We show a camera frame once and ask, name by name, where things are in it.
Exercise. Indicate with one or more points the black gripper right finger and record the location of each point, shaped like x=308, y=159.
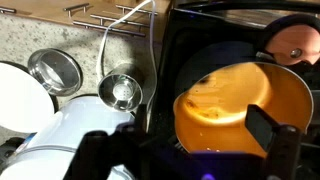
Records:
x=263, y=130

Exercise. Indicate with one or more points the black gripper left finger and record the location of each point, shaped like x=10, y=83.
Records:
x=100, y=156

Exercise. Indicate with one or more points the white rice cooker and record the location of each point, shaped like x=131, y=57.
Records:
x=76, y=126

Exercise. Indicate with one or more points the small steel cup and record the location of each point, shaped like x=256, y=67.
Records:
x=120, y=91

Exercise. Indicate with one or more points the white round plate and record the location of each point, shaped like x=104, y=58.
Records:
x=23, y=100

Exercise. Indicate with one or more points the steel bowl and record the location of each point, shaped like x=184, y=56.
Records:
x=55, y=71

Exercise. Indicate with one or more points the black electric stove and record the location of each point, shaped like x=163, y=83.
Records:
x=173, y=40

